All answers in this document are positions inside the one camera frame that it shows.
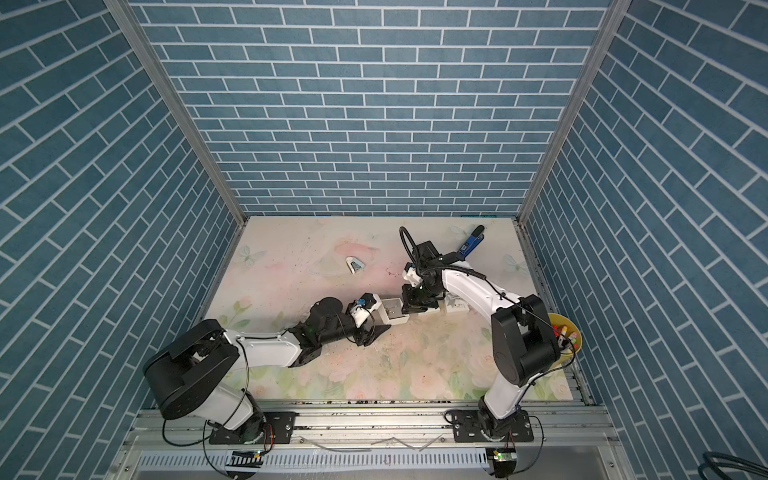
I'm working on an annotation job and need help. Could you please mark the white bow gift box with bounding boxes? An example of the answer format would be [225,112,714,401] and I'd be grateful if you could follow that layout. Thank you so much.
[443,294,470,314]

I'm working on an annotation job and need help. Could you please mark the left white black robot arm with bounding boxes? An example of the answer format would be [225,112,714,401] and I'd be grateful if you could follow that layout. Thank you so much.
[143,293,391,431]

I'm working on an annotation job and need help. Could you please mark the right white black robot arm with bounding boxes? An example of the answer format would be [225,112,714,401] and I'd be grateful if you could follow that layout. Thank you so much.
[403,262,561,423]

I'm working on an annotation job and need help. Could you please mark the blue black stapler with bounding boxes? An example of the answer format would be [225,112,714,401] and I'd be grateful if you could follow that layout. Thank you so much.
[457,225,485,260]

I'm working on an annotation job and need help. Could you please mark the yellow pen cup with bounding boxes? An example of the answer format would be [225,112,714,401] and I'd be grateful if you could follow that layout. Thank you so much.
[549,313,584,369]

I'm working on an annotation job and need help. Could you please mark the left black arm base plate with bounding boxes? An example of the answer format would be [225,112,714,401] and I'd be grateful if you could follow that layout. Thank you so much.
[208,411,297,447]

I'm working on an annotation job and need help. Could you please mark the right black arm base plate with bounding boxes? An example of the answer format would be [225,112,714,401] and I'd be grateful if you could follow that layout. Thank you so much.
[443,409,534,443]

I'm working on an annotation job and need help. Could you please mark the aluminium front rail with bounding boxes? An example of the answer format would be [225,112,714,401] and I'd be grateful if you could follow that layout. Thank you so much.
[111,401,629,478]

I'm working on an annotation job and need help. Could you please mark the black cable bundle corner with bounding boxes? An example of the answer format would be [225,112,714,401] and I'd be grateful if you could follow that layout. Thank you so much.
[697,451,767,480]

